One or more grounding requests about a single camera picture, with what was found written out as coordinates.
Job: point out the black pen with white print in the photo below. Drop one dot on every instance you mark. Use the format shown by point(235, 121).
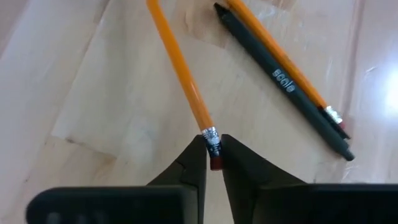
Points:
point(264, 59)

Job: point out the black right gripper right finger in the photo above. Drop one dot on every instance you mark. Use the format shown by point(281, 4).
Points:
point(248, 186)

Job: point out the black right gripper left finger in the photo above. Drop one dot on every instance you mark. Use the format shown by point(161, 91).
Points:
point(186, 186)

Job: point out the yellow pencil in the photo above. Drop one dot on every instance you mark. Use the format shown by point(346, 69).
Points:
point(183, 71)
point(280, 53)

